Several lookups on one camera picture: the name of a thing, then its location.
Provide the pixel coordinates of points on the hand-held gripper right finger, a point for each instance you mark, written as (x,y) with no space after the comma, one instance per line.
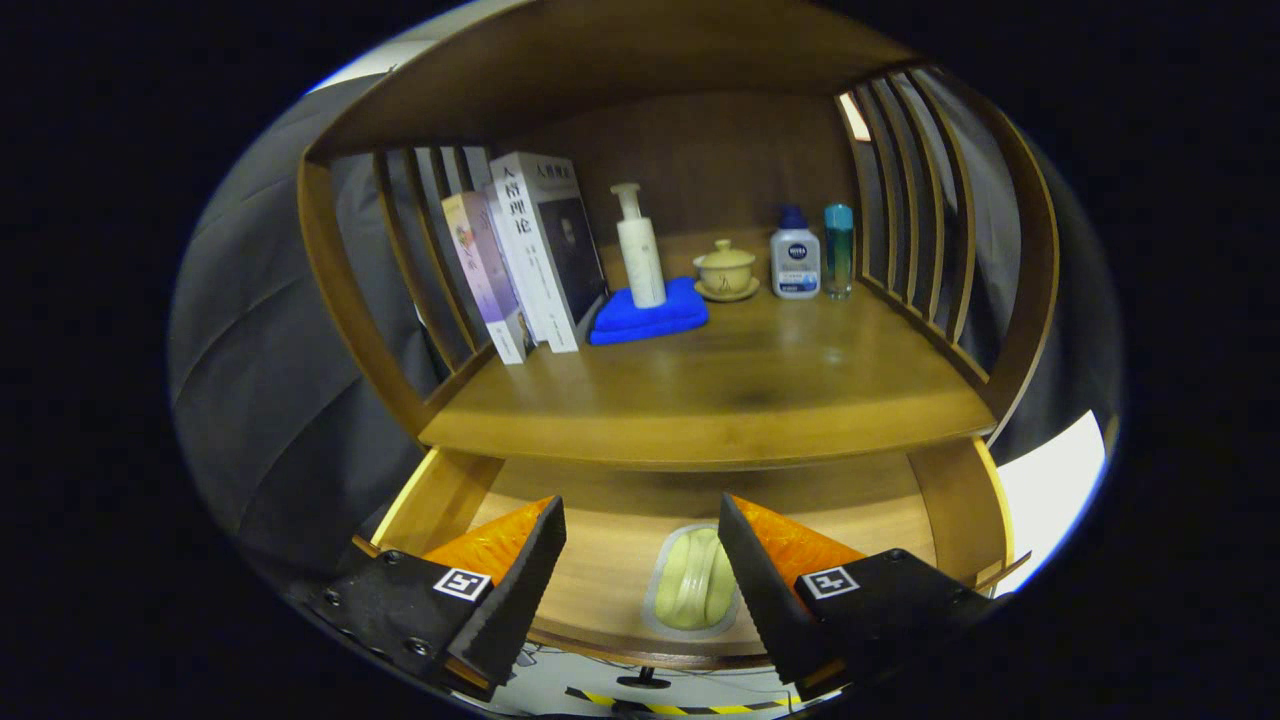
(765,590)

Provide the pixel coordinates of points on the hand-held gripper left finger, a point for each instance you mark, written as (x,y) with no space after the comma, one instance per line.
(525,590)

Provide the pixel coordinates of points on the wooden drawer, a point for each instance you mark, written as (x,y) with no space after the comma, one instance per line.
(600,560)

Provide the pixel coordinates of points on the wooden countertop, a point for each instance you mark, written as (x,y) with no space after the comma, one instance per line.
(750,380)

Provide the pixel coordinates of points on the wooden cabinet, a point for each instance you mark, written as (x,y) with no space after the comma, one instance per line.
(600,60)

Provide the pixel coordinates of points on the yellow black floor tape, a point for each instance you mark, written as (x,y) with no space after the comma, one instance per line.
(690,709)

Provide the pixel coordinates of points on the thin white book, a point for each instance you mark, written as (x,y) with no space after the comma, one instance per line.
(531,325)

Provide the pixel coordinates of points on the blue folded cloth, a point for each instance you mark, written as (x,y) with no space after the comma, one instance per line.
(640,322)

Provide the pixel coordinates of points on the white appliance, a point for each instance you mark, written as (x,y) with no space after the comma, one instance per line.
(1050,490)

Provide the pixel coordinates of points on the yellow lidded tea cup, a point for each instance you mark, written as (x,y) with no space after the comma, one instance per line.
(725,272)

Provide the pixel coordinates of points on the purple book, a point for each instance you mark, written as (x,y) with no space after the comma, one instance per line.
(485,270)

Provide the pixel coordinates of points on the white bottle blue cap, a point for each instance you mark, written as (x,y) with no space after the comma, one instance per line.
(795,260)

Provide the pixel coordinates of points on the thick white book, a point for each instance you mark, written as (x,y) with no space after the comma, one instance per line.
(560,250)

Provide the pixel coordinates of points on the teal bottle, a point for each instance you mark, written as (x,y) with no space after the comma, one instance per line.
(839,255)

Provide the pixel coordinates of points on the white pump bottle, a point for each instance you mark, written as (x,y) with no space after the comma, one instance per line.
(642,260)

